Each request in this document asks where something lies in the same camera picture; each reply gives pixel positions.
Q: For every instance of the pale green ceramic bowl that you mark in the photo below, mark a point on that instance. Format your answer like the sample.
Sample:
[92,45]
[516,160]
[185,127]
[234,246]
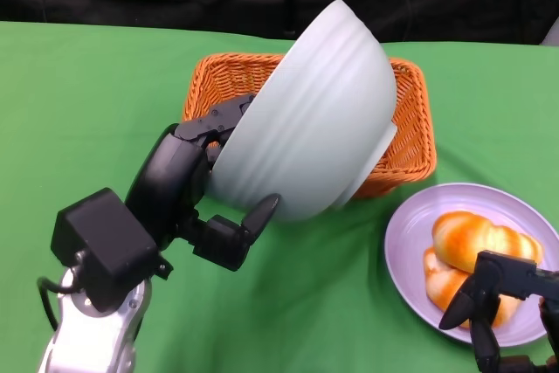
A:
[314,119]

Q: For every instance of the green tablecloth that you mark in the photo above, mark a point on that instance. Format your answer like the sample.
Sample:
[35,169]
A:
[87,106]

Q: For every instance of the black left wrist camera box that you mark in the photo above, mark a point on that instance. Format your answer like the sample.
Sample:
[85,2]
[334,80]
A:
[100,242]

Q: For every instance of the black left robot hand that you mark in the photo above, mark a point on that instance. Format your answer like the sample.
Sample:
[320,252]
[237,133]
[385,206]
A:
[170,172]

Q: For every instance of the long striped bread roll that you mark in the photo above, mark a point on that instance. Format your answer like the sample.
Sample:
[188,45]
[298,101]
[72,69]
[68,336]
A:
[480,233]

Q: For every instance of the lilac round plate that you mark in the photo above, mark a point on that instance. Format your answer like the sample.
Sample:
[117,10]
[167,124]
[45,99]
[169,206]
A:
[410,224]

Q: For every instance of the round pumpkin-shaped bread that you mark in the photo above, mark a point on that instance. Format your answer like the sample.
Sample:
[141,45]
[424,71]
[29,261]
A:
[445,285]

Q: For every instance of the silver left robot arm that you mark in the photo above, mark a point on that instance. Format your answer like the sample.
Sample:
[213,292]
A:
[100,338]

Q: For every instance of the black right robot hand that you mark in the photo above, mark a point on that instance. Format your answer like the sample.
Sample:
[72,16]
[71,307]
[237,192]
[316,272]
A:
[506,277]

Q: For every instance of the orange wicker basket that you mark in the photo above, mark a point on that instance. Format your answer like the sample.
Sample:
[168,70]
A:
[410,128]

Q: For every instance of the pale grey object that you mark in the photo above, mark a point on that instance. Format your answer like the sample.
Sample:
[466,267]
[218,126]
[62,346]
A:
[551,34]

